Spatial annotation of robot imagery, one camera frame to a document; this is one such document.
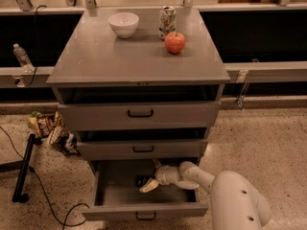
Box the grey drawer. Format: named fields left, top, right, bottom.
left=59, top=102, right=220, bottom=131
left=83, top=159, right=208, bottom=221
left=77, top=139, right=208, bottom=161

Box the black rxbar chocolate bar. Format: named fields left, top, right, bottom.
left=136, top=175, right=153, bottom=188

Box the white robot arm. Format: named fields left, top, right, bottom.
left=139, top=159, right=272, bottom=230

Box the grey drawer cabinet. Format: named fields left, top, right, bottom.
left=46, top=6, right=231, bottom=165

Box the black stand leg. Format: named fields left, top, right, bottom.
left=0, top=134, right=41, bottom=203

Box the grey middle drawer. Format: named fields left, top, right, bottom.
left=77, top=139, right=208, bottom=161

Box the black floor cable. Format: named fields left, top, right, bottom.
left=0, top=125, right=90, bottom=230

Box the dark snack packet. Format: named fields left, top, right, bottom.
left=57, top=133, right=79, bottom=155

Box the red apple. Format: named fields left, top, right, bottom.
left=164, top=32, right=185, bottom=54

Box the clear hanging bracket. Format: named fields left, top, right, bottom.
left=237, top=58, right=259, bottom=110

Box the black hanging cable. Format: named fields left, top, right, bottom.
left=25, top=5, right=48, bottom=88

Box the patterned drink can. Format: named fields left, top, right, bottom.
left=158, top=6, right=177, bottom=40

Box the white bowl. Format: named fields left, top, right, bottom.
left=108, top=12, right=139, bottom=38

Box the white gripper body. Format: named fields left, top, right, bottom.
left=154, top=165, right=181, bottom=185

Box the grey top drawer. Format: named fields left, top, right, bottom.
left=59, top=102, right=220, bottom=131

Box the metal railing beam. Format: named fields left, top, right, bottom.
left=0, top=61, right=307, bottom=88

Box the grey bottom drawer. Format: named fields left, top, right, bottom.
left=83, top=159, right=208, bottom=221

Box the checkered snack bag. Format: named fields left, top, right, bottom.
left=47, top=111, right=69, bottom=145

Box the clear plastic water bottle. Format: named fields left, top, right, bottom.
left=13, top=43, right=35, bottom=73

